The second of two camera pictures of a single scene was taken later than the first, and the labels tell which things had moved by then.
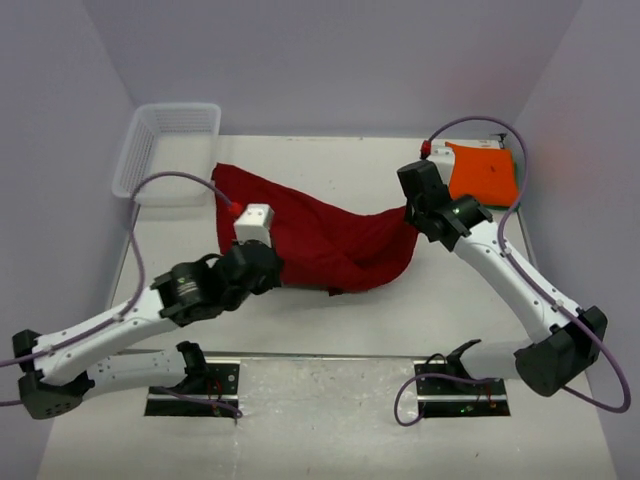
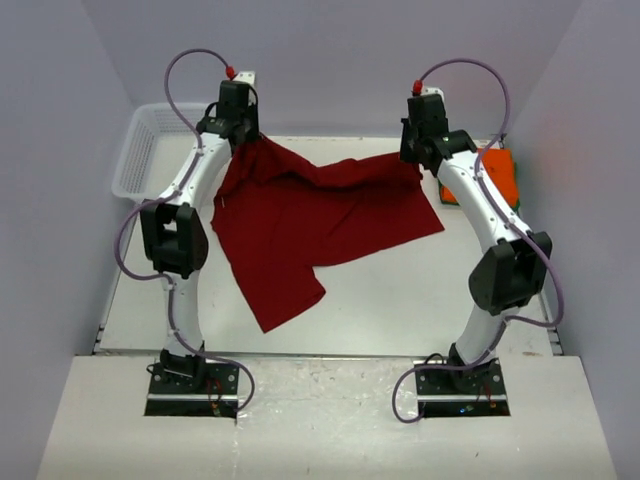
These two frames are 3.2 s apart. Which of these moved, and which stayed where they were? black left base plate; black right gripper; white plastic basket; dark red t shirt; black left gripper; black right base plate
Moved: dark red t shirt; black right gripper; black left gripper
Stayed: black right base plate; black left base plate; white plastic basket
